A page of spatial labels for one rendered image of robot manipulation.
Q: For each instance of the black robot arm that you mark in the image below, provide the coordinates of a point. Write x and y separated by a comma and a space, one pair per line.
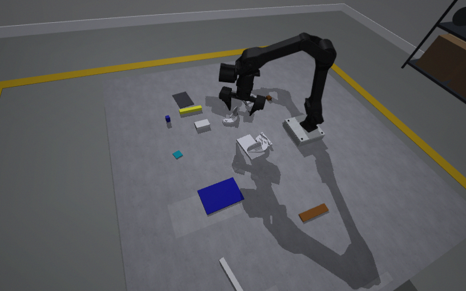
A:
247, 66

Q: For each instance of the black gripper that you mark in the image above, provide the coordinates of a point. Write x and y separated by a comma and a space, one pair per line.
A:
242, 93

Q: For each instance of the yellow rectangular bar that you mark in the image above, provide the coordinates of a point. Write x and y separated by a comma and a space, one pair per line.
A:
190, 109

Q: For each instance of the brown flat rectangular plate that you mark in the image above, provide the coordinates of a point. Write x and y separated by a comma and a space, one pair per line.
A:
313, 212

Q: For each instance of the grey flat bar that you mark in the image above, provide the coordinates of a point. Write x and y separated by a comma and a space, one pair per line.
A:
230, 274

